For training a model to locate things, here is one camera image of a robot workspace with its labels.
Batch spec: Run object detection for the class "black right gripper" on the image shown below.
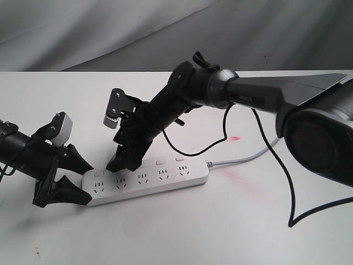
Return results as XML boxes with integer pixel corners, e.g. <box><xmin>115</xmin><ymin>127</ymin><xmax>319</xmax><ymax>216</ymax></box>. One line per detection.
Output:
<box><xmin>106</xmin><ymin>96</ymin><xmax>158</xmax><ymax>173</ymax></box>

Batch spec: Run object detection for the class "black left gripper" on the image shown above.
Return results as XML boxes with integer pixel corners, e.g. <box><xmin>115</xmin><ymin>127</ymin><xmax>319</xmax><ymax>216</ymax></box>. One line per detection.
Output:
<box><xmin>26</xmin><ymin>117</ymin><xmax>94</xmax><ymax>208</ymax></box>

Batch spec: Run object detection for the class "white five-socket power strip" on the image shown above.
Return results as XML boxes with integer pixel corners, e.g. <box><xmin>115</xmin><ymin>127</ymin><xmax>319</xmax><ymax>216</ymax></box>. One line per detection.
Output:
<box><xmin>82</xmin><ymin>137</ymin><xmax>282</xmax><ymax>207</ymax></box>

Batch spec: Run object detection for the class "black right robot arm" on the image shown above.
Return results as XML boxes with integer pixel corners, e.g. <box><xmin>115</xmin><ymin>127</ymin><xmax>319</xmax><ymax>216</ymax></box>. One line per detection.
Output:
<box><xmin>104</xmin><ymin>52</ymin><xmax>352</xmax><ymax>186</ymax></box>

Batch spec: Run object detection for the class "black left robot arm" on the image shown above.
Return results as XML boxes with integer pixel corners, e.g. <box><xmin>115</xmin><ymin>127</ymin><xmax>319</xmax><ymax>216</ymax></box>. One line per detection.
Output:
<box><xmin>1</xmin><ymin>113</ymin><xmax>92</xmax><ymax>208</ymax></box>

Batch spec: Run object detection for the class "white backdrop cloth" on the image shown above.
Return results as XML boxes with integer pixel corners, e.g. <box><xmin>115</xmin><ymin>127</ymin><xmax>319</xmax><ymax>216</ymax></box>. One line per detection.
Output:
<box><xmin>1</xmin><ymin>1</ymin><xmax>352</xmax><ymax>71</ymax></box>

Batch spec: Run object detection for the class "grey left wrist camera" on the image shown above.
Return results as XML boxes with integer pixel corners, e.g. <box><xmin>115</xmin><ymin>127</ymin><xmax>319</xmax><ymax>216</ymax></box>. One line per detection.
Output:
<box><xmin>51</xmin><ymin>112</ymin><xmax>73</xmax><ymax>146</ymax></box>

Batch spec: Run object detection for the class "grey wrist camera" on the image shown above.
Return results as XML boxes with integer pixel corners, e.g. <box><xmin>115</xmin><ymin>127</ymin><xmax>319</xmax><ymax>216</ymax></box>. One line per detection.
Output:
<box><xmin>103</xmin><ymin>88</ymin><xmax>133</xmax><ymax>129</ymax></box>
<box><xmin>51</xmin><ymin>112</ymin><xmax>73</xmax><ymax>146</ymax></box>

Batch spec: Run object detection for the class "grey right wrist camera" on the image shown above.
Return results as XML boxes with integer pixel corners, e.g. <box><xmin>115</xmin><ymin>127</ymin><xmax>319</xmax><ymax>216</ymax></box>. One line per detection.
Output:
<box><xmin>103</xmin><ymin>88</ymin><xmax>133</xmax><ymax>129</ymax></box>

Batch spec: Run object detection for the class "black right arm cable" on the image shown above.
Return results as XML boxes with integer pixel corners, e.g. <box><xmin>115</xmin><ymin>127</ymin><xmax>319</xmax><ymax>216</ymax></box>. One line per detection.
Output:
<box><xmin>162</xmin><ymin>104</ymin><xmax>353</xmax><ymax>229</ymax></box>

